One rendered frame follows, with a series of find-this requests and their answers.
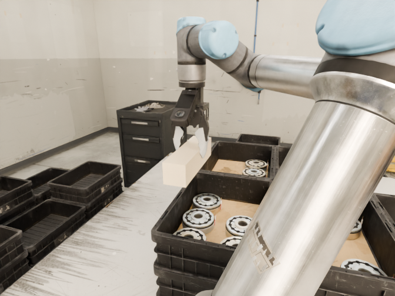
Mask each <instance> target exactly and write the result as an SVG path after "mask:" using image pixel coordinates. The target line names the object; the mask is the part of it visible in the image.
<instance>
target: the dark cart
mask: <svg viewBox="0 0 395 296"><path fill-rule="evenodd" d="M148 103H150V104H152V103H159V104H160V103H161V104H163V105H165V107H163V108H160V109H152V110H151V111H148V112H138V111H136V110H135V108H137V107H138V106H140V108H141V107H142V106H143V107H144V106H146V105H148ZM176 103H177V102H174V101H162V100H146V101H144V102H140V103H137V104H134V105H131V106H128V107H124V108H121V109H118V110H116V114H117V120H118V131H119V142H120V153H121V159H122V170H123V181H124V187H127V188H129V187H130V186H131V185H132V184H133V183H134V182H136V181H137V180H138V179H140V178H141V177H142V176H143V175H144V174H145V173H147V172H148V171H149V170H150V169H151V168H153V167H154V166H155V165H156V164H158V163H159V162H160V161H161V160H162V159H164V158H165V157H166V156H167V155H168V154H169V153H171V152H172V153H174V152H175V151H176V149H175V145H174V142H173V138H172V130H171V124H172V122H171V119H170V117H171V115H172V112H173V110H174V108H175V106H176ZM137 109H138V108H137ZM184 129H185V130H186V131H185V135H184V137H183V139H182V144H181V146H182V145H183V144H184V143H186V142H187V127H184Z"/></svg>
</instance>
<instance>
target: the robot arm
mask: <svg viewBox="0 0 395 296"><path fill-rule="evenodd" d="M315 32H316V35H317V41H318V44H319V46H320V47H321V48H322V49H323V50H324V51H325V54H324V56H323V57H322V58H321V57H308V56H284V55H260V54H255V53H253V52H252V51H251V50H250V49H249V48H247V47H246V46H245V45H244V44H243V43H241V41H240V40H239V35H238V33H237V31H236V28H235V27H234V25H233V24H231V23H230V22H228V21H210V22H208V23H206V20H205V18H202V17H197V16H187V17H182V18H179V19H178V21H177V32H176V37H177V56H178V68H177V69H176V71H177V72H178V80H180V81H179V87H181V88H185V90H182V92H181V94H180V96H179V98H178V101H177V103H176V106H175V108H174V110H173V112H172V115H171V117H170V119H171V122H172V124H171V130H172V138H173V142H174V145H175V149H176V150H177V149H178V148H180V147H181V144H182V139H183V137H184V135H185V131H186V130H185V129H184V127H188V126H193V128H196V126H197V125H199V128H198V129H197V131H195V136H196V138H197V139H198V142H199V143H198V146H199V148H200V155H201V157H202V158H204V157H205V154H206V152H207V144H208V141H209V136H208V133H209V123H208V120H209V102H204V101H203V87H205V81H204V80H206V59H208V60H209V61H211V62H212V63H214V64H215V65H216V66H218V67H219V68H221V70H223V71H225V72H226V73H227V74H229V75H230V76H231V77H233V78H234V79H236V80H237V81H238V82H240V83H241V84H242V85H243V86H244V87H245V88H247V89H250V90H251V91H253V92H258V91H260V90H263V89H267V90H272V91H275V92H280V93H286V94H289V95H294V96H300V97H305V98H308V99H313V100H315V104H314V106H313V108H312V110H311V111H310V113H309V115H308V117H307V119H306V121H305V123H304V124H303V126H302V128H301V130H300V132H299V134H298V135H297V138H296V139H295V141H294V143H293V145H292V146H291V148H290V150H289V152H288V154H287V156H286V158H285V159H284V161H283V163H282V165H281V167H280V169H279V171H278V172H277V174H276V176H275V178H274V179H273V181H272V183H271V185H270V187H269V189H268V191H267V193H266V194H265V196H264V198H263V200H262V202H261V204H260V206H259V207H258V209H257V211H256V213H255V214H254V216H253V218H252V220H251V222H250V224H249V226H248V227H247V229H246V231H245V233H244V235H243V237H242V239H241V240H240V242H239V244H238V246H237V247H236V249H235V252H234V253H233V255H232V257H231V259H230V261H229V262H228V264H227V266H226V268H225V270H224V272H223V274H222V275H221V277H220V279H219V281H218V282H217V284H216V286H215V288H214V290H206V291H201V292H200V293H198V294H197V295H195V296H314V295H315V293H316V291H317V290H318V288H319V287H320V284H321V283H322V281H323V279H324V278H325V276H326V274H327V272H328V271H329V269H330V267H331V266H332V264H333V262H334V260H335V259H336V257H337V255H338V253H339V252H340V250H341V248H342V246H343V244H344V243H345V241H346V240H347V238H348V236H349V234H350V233H351V231H352V229H353V227H354V226H355V224H356V222H357V221H358V219H359V217H360V215H361V213H362V212H363V210H364V208H365V207H366V205H367V203H368V202H369V200H370V198H371V196H372V195H373V193H374V191H375V189H376V187H377V186H378V184H379V183H380V180H381V179H382V177H383V176H384V174H385V172H386V170H387V169H388V167H389V165H390V163H391V161H392V160H393V158H394V156H395V0H327V1H326V3H325V4H324V6H323V7H322V9H321V11H320V13H319V15H318V17H317V21H316V26H315ZM204 111H206V115H205V114H204Z"/></svg>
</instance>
